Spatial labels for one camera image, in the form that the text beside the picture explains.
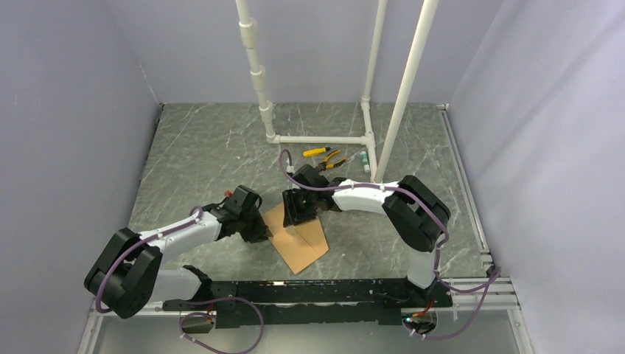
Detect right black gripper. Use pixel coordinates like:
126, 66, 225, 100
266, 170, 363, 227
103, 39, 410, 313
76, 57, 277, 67
283, 187, 318, 227

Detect brown paper envelope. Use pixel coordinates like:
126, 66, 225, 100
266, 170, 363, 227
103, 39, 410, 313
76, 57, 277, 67
262, 204, 329, 274

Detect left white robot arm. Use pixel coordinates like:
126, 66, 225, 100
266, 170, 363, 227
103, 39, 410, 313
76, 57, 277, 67
84, 185, 270, 319

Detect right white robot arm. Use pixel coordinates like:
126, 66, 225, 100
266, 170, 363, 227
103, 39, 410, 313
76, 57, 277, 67
282, 164, 451, 306

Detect small white green tube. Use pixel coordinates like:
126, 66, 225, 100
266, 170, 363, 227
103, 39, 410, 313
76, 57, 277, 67
360, 151, 371, 173

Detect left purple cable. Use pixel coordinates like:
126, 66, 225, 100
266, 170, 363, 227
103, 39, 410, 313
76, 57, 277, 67
94, 205, 266, 354

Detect yellow handled pliers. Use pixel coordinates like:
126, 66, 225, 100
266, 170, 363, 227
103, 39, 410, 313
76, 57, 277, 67
315, 149, 347, 172

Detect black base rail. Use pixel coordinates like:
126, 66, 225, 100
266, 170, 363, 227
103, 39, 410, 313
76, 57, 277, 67
162, 278, 453, 329

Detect white pvc pipe frame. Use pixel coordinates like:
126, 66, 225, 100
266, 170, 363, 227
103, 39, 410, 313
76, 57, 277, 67
235, 0, 439, 184

